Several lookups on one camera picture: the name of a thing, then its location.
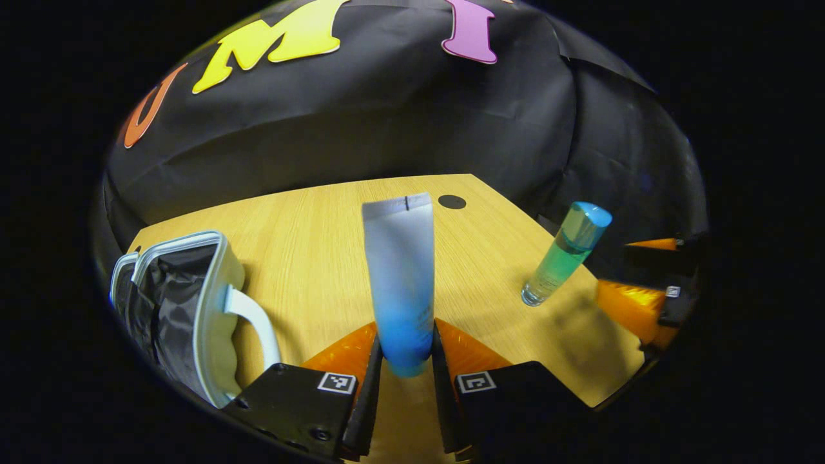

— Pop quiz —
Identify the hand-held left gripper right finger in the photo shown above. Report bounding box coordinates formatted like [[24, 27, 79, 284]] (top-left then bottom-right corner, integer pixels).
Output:
[[431, 318, 595, 462]]

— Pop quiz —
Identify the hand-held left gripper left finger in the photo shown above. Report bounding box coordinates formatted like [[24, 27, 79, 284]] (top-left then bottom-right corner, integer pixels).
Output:
[[222, 321, 385, 462]]

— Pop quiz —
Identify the clear green bottle blue cap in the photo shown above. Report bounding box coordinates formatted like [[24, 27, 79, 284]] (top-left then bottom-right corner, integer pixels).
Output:
[[520, 201, 614, 307]]

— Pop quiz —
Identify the white and blue cream tube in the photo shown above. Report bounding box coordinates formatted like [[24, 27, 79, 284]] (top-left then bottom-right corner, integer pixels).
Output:
[[361, 192, 436, 378]]

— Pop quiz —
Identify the black backdrop cloth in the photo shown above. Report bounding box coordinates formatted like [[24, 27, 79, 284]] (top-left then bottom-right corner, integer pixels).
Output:
[[90, 0, 710, 291]]

